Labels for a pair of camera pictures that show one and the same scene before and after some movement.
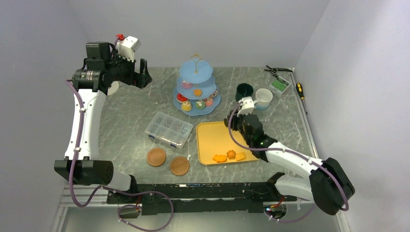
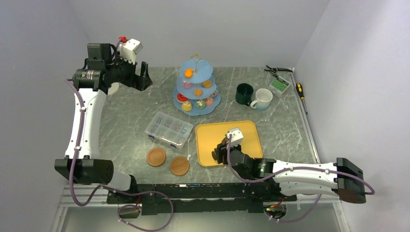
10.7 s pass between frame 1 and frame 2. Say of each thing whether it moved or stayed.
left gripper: stayed
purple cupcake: stayed
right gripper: moved
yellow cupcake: stayed
